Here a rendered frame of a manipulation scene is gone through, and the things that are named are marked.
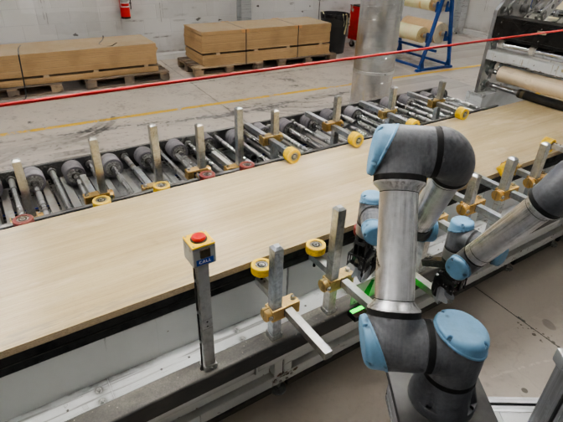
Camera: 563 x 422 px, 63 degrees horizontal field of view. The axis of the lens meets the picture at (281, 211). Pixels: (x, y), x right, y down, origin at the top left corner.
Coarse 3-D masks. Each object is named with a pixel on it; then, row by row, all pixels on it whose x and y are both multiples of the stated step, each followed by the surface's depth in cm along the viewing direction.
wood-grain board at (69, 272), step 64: (512, 128) 301; (192, 192) 215; (256, 192) 217; (320, 192) 219; (0, 256) 169; (64, 256) 171; (128, 256) 172; (256, 256) 174; (0, 320) 142; (64, 320) 143
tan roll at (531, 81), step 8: (488, 72) 373; (496, 72) 367; (504, 72) 358; (512, 72) 353; (520, 72) 349; (528, 72) 347; (504, 80) 360; (512, 80) 354; (520, 80) 348; (528, 80) 343; (536, 80) 339; (544, 80) 335; (552, 80) 331; (560, 80) 329; (528, 88) 346; (536, 88) 340; (544, 88) 335; (552, 88) 330; (560, 88) 326; (560, 96) 328
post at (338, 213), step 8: (336, 208) 154; (344, 208) 154; (336, 216) 154; (344, 216) 155; (336, 224) 155; (344, 224) 157; (336, 232) 157; (336, 240) 159; (328, 248) 163; (336, 248) 161; (328, 256) 165; (336, 256) 163; (328, 264) 166; (336, 264) 165; (328, 272) 168; (336, 272) 167; (328, 296) 172; (328, 304) 174
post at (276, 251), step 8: (272, 248) 145; (280, 248) 145; (272, 256) 146; (280, 256) 146; (272, 264) 148; (280, 264) 148; (272, 272) 149; (280, 272) 150; (272, 280) 151; (280, 280) 152; (272, 288) 153; (280, 288) 154; (272, 296) 154; (280, 296) 156; (272, 304) 156; (280, 304) 158; (280, 320) 162; (272, 328) 162; (280, 328) 164; (272, 336) 164
